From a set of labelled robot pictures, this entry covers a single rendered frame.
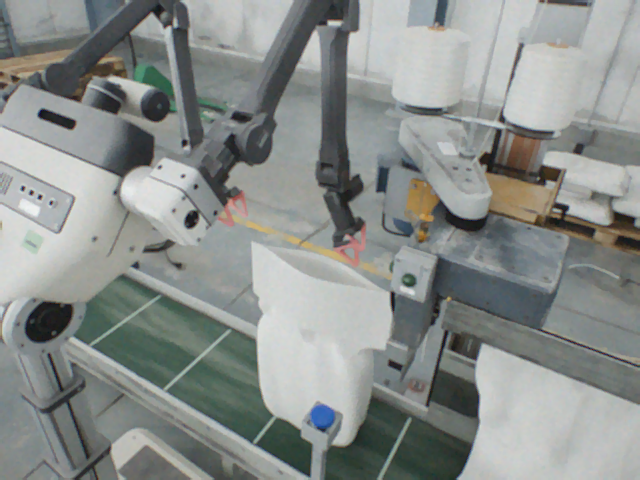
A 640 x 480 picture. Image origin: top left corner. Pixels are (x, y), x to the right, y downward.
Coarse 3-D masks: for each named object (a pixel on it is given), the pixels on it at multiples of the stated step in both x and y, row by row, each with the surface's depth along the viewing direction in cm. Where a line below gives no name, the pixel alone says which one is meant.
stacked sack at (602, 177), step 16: (544, 160) 364; (560, 160) 361; (576, 160) 362; (592, 160) 366; (576, 176) 345; (592, 176) 341; (608, 176) 342; (624, 176) 343; (608, 192) 337; (624, 192) 334
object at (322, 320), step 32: (256, 256) 150; (288, 256) 147; (320, 256) 144; (256, 288) 157; (288, 288) 143; (320, 288) 135; (352, 288) 132; (288, 320) 149; (320, 320) 141; (352, 320) 138; (384, 320) 135; (288, 352) 151; (320, 352) 144; (352, 352) 142; (288, 384) 157; (320, 384) 149; (352, 384) 145; (288, 416) 169; (352, 416) 152
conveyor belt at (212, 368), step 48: (144, 288) 230; (96, 336) 202; (144, 336) 204; (192, 336) 205; (240, 336) 206; (192, 384) 184; (240, 384) 185; (240, 432) 167; (288, 432) 168; (384, 432) 170; (432, 432) 171
